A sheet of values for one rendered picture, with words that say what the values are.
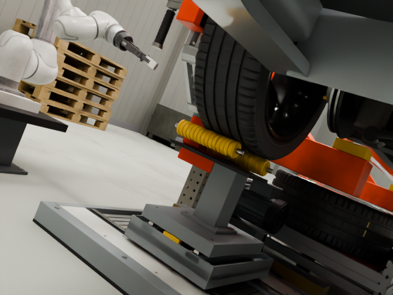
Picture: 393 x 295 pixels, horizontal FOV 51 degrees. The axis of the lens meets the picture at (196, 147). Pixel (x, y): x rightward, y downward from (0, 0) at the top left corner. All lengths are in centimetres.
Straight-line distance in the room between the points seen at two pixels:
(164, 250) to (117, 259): 16
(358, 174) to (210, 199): 68
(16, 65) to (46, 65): 20
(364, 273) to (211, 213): 76
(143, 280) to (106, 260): 15
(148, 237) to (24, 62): 107
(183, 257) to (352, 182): 84
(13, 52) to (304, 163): 139
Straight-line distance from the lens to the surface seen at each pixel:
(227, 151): 135
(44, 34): 225
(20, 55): 206
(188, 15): 132
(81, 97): 544
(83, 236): 140
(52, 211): 152
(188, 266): 132
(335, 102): 132
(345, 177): 185
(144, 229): 142
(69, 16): 184
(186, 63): 140
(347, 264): 194
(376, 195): 377
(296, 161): 191
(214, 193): 146
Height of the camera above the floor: 52
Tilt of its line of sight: 2 degrees down
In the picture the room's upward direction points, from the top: 23 degrees clockwise
